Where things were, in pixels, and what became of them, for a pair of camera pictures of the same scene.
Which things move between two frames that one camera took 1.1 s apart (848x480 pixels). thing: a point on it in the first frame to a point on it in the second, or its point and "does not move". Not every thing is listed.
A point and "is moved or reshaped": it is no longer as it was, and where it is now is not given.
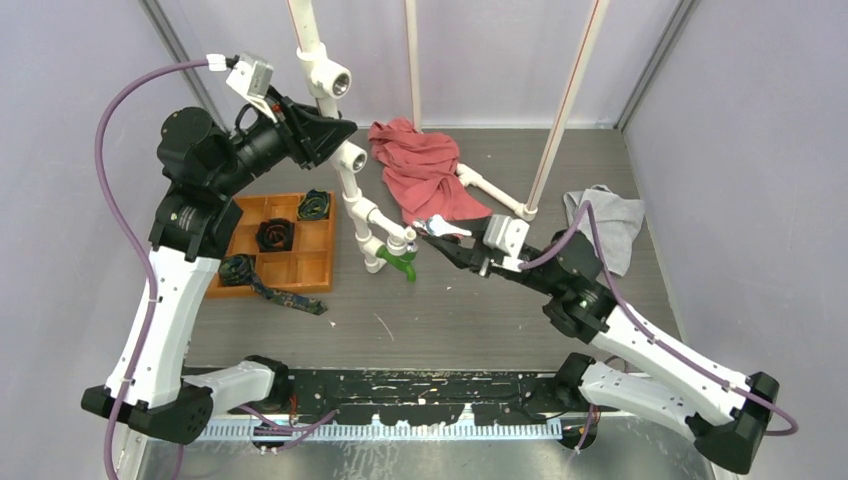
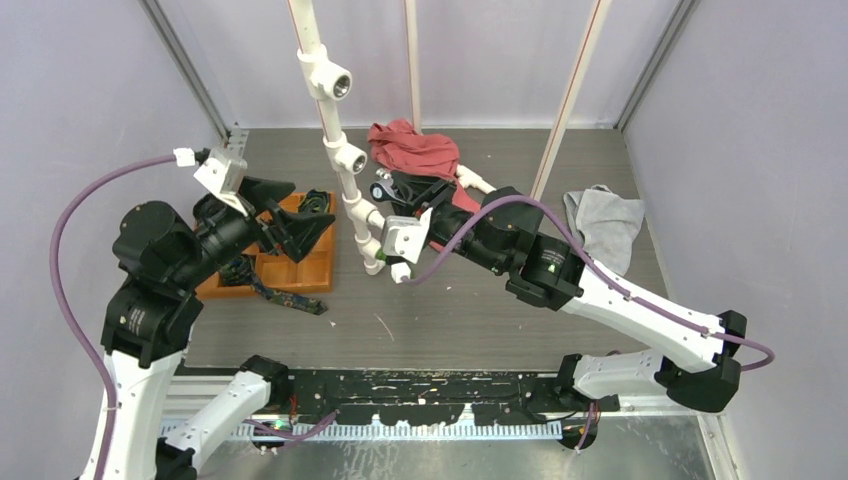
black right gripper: x=480 y=257 to x=421 y=193
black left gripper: x=315 y=134 to x=298 y=232
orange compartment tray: x=308 y=267 does not move
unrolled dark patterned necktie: x=239 y=270 does not move
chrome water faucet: x=437 y=226 is moved or reshaped
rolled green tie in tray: x=314 y=206 does not move
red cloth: x=422 y=167 does not move
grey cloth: x=618 y=218 does not move
